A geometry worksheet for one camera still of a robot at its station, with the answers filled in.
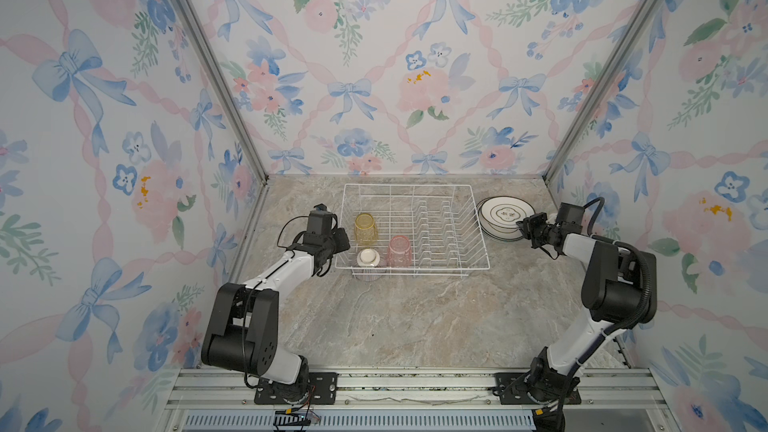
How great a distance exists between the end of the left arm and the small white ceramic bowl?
0.26ft

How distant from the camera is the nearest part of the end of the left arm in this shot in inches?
26.7

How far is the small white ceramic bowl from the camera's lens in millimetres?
906
